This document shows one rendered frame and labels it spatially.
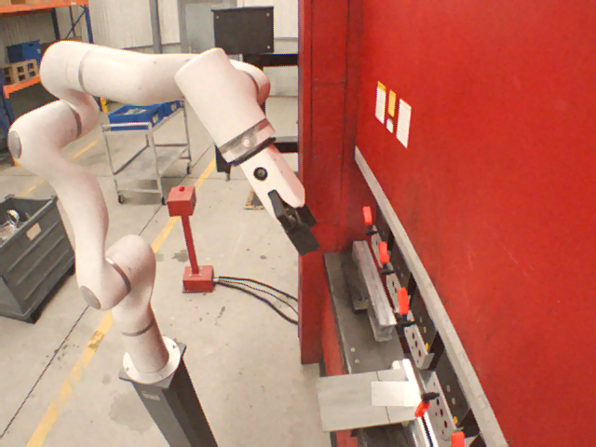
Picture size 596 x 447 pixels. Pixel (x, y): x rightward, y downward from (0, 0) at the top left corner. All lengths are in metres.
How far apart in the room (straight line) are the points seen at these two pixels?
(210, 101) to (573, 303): 0.53
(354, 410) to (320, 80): 1.11
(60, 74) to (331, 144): 1.08
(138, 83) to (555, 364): 0.70
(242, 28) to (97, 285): 1.08
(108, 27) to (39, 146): 8.58
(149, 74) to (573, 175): 0.60
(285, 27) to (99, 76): 7.28
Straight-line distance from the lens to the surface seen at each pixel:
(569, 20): 0.50
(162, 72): 0.63
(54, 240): 3.27
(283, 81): 8.01
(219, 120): 0.53
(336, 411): 1.08
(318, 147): 1.50
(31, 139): 0.81
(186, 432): 1.48
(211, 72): 0.53
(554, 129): 0.50
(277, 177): 0.52
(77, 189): 0.86
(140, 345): 1.10
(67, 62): 0.72
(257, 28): 1.54
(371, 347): 1.38
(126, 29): 9.11
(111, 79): 0.64
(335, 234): 1.71
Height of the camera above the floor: 1.94
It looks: 33 degrees down
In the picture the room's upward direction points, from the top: straight up
